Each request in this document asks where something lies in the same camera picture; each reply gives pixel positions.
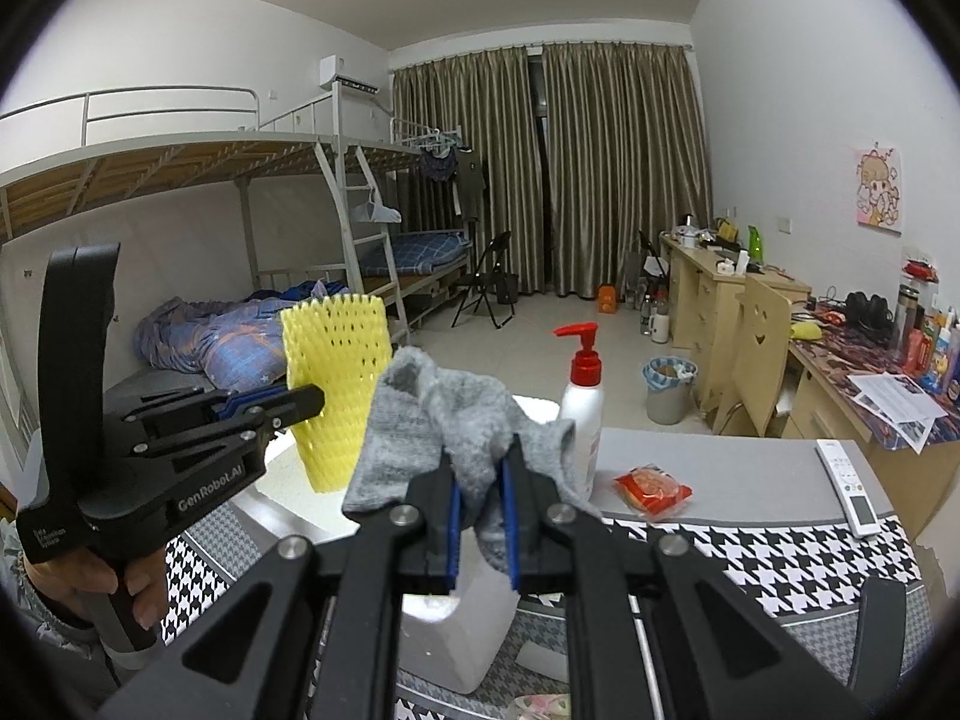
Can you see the yellow cloth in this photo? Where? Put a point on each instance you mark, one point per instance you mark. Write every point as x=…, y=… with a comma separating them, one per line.
x=806, y=330

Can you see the white remote control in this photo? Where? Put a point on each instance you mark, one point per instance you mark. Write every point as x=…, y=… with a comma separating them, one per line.
x=847, y=484

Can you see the wooden chair with smiley cutout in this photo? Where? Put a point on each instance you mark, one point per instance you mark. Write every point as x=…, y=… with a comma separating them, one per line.
x=757, y=375

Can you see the black tripod stand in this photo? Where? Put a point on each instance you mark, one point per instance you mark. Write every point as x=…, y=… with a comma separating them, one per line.
x=487, y=270

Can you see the white air conditioner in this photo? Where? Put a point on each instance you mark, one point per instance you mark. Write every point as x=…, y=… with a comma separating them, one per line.
x=349, y=71

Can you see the blue plaid mattress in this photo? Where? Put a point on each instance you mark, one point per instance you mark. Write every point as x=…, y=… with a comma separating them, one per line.
x=420, y=251

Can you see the cluster of toiletry bottles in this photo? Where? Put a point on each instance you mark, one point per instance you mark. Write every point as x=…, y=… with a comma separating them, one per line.
x=926, y=345

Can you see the white metal bunk bed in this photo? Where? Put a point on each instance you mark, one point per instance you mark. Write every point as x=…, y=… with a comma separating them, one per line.
x=225, y=150

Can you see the dark hanging clothes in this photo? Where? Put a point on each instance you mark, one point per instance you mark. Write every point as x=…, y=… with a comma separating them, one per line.
x=465, y=180

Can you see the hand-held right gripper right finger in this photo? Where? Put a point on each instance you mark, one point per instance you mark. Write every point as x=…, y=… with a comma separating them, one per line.
x=510, y=517

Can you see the orange container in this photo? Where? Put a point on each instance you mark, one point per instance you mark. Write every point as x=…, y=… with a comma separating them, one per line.
x=607, y=300

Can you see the white jug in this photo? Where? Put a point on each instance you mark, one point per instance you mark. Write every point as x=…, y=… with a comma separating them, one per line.
x=661, y=324

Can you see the black headphones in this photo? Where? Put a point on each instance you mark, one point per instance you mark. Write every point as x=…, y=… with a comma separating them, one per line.
x=870, y=311

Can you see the red snack packet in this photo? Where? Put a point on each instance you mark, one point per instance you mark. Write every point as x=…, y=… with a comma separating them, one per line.
x=651, y=491

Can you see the yellow foam net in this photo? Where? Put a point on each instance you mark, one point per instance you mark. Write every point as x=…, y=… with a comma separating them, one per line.
x=330, y=345

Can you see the cartoon wall poster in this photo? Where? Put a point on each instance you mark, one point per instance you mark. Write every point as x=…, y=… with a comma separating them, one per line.
x=879, y=187

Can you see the light wooden desk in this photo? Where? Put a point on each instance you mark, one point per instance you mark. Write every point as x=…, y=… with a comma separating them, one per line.
x=697, y=300

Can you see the houndstooth tablecloth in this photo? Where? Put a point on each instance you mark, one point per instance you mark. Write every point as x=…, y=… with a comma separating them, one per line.
x=787, y=570

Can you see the black chair back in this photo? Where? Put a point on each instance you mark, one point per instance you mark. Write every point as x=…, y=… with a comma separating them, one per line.
x=892, y=637

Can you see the person's left hand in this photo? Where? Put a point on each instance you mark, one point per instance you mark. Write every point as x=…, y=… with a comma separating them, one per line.
x=67, y=586

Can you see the white wall socket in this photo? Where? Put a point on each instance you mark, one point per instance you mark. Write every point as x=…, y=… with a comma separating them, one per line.
x=782, y=223

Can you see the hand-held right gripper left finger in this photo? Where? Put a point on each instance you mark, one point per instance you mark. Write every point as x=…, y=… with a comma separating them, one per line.
x=454, y=532

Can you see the blue patterned quilt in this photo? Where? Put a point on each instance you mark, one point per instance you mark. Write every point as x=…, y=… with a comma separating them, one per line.
x=217, y=330

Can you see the printed paper sheets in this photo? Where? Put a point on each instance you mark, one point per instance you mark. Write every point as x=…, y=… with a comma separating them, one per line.
x=896, y=401

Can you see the person's left forearm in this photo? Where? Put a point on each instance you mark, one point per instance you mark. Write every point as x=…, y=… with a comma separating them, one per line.
x=13, y=570

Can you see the grey sock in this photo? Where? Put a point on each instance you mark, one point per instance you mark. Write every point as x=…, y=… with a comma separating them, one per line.
x=420, y=420

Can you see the grey trash bin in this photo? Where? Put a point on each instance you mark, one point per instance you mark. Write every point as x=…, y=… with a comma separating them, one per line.
x=670, y=397

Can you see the white pump bottle red cap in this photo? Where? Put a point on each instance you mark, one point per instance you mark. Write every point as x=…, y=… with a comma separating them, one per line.
x=581, y=420

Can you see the floral patterned item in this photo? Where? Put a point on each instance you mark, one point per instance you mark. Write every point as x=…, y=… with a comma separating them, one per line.
x=536, y=709

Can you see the brown curtain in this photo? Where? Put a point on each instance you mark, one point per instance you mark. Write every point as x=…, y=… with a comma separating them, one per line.
x=472, y=105
x=622, y=165

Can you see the wooden desk with patterned mat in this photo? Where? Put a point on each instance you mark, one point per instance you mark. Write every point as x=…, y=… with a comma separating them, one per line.
x=825, y=405

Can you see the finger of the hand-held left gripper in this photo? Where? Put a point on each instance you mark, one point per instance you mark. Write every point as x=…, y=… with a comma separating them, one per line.
x=229, y=405
x=300, y=405

